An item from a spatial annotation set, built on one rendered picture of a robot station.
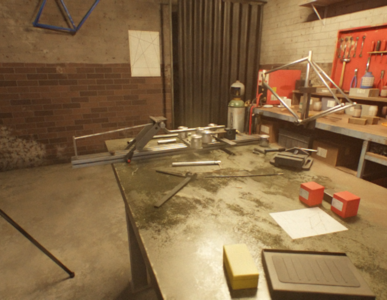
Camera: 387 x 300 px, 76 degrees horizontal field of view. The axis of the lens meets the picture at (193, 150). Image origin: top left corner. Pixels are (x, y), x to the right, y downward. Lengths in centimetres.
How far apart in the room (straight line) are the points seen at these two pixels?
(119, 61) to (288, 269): 347
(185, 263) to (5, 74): 347
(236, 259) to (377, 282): 25
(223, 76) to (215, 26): 68
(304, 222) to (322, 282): 21
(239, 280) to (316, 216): 32
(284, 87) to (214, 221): 280
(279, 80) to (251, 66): 91
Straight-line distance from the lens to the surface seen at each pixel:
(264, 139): 127
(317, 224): 70
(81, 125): 376
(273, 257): 53
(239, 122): 302
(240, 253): 51
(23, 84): 375
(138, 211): 70
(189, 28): 360
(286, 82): 335
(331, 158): 241
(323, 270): 54
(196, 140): 105
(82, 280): 186
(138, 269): 162
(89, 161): 105
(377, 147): 213
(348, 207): 75
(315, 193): 77
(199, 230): 61
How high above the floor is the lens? 124
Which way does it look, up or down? 18 degrees down
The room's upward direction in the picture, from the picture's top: straight up
